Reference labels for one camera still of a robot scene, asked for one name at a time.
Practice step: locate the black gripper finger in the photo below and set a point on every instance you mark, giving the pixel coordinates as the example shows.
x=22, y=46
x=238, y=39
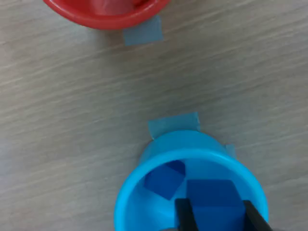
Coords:
x=256, y=220
x=186, y=216

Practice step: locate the blue cube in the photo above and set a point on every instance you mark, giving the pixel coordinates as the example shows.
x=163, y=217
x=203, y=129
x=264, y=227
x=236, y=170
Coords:
x=163, y=179
x=211, y=192

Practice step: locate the blue plastic cup bin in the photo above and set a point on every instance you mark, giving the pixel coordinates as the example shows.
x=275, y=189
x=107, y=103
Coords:
x=180, y=142

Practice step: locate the red plastic cup bin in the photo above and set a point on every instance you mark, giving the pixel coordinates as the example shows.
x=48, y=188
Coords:
x=108, y=24

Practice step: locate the blue tape piece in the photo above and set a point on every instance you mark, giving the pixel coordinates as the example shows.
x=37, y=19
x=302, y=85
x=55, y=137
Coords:
x=231, y=150
x=174, y=122
x=143, y=32

